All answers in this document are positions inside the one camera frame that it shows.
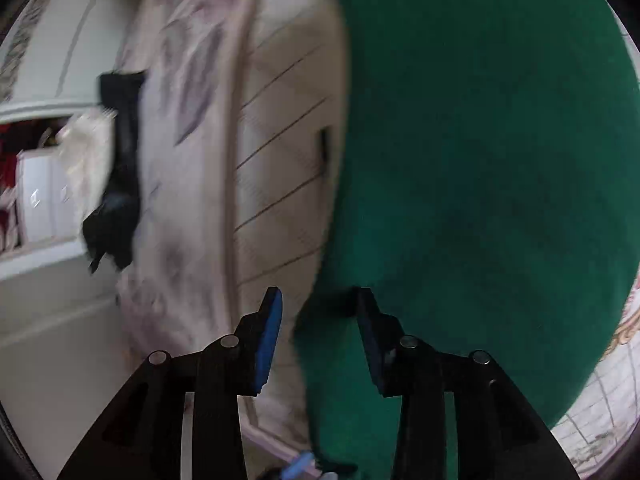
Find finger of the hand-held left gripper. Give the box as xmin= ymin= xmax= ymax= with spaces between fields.
xmin=280 ymin=451 xmax=317 ymax=480

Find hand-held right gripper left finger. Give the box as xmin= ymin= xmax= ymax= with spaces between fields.
xmin=57 ymin=287 xmax=283 ymax=480

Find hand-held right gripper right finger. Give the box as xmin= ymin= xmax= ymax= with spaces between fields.
xmin=357 ymin=287 xmax=581 ymax=480

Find green varsity jacket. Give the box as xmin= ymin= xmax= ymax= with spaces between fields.
xmin=292 ymin=0 xmax=640 ymax=480

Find red hanging clothes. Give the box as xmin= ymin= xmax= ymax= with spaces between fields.
xmin=0 ymin=124 xmax=24 ymax=252

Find black garment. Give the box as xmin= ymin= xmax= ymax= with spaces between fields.
xmin=82 ymin=71 xmax=146 ymax=274

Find white fluffy garment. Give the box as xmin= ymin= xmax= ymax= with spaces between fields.
xmin=55 ymin=107 xmax=119 ymax=197

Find purple floral blanket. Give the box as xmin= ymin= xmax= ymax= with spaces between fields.
xmin=115 ymin=0 xmax=313 ymax=453

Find white drawer cabinet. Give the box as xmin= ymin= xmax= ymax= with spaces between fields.
xmin=0 ymin=149 xmax=121 ymax=277

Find white wardrobe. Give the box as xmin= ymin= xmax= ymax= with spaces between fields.
xmin=0 ymin=0 xmax=157 ymax=122

